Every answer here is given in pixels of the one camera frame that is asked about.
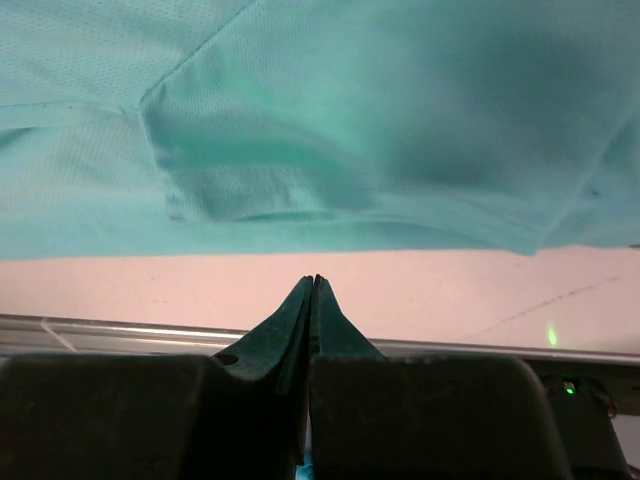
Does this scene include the teal t shirt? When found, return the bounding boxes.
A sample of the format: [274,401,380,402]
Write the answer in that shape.
[1,1,639,260]

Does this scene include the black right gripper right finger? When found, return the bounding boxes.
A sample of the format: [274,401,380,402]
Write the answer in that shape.
[309,277,571,479]

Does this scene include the aluminium table frame rail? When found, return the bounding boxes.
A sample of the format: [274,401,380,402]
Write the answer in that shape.
[1,315,639,366]

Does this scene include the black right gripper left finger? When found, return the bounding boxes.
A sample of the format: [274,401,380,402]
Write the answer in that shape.
[1,277,313,479]

